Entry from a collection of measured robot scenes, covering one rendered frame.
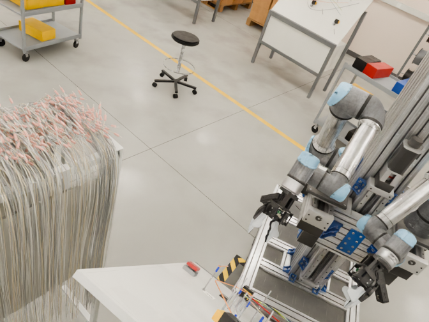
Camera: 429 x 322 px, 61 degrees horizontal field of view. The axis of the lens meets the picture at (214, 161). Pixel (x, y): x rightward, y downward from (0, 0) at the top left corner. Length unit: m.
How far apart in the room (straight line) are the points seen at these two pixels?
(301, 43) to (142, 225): 3.82
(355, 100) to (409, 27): 6.74
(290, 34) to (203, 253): 3.86
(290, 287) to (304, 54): 3.84
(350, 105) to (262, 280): 1.52
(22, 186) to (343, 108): 1.23
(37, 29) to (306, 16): 3.60
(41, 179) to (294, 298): 1.99
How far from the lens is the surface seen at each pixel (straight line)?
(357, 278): 1.45
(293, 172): 1.34
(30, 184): 1.23
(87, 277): 0.84
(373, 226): 1.63
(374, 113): 1.61
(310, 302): 2.81
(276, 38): 6.01
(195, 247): 2.98
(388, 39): 8.43
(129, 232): 2.96
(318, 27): 5.78
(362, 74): 4.55
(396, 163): 2.05
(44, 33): 4.94
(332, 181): 1.44
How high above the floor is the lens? 2.31
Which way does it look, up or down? 37 degrees down
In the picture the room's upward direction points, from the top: 20 degrees clockwise
